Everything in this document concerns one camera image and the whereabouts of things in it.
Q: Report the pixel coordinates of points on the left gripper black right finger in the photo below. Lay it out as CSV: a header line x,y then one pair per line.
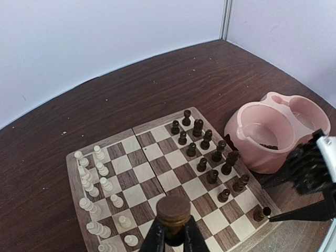
x,y
193,238

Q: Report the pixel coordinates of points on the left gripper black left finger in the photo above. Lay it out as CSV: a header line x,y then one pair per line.
x,y
155,239

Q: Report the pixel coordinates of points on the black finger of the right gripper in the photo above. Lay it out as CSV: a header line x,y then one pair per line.
x,y
321,211

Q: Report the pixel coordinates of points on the dark chess piece fourteenth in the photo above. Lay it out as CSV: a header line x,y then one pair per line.
x,y
173,212

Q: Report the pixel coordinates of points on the dark chess piece twelfth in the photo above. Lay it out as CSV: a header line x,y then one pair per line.
x,y
223,196

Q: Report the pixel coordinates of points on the dark chess piece thirteenth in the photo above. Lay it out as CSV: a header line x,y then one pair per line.
x,y
261,213

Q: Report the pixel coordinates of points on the dark chess piece eleventh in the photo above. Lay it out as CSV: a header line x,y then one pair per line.
x,y
240,184

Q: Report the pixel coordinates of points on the dark tall chess piece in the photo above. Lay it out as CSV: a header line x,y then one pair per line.
x,y
218,154

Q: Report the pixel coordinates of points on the dark pawn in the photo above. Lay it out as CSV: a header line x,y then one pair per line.
x,y
175,129

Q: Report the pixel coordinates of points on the light brown chess king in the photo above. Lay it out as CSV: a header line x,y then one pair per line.
x,y
212,176

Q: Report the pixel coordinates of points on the wooden chess board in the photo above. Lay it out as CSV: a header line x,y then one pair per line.
x,y
225,226

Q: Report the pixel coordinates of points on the white chess pieces row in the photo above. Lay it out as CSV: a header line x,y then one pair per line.
x,y
108,195

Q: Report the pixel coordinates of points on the dark chess pieces pile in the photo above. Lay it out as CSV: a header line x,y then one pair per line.
x,y
272,147

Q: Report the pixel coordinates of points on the pink plastic double bowl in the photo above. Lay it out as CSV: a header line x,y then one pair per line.
x,y
284,121

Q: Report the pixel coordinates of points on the aluminium frame post right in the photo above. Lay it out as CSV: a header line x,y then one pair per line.
x,y
226,16

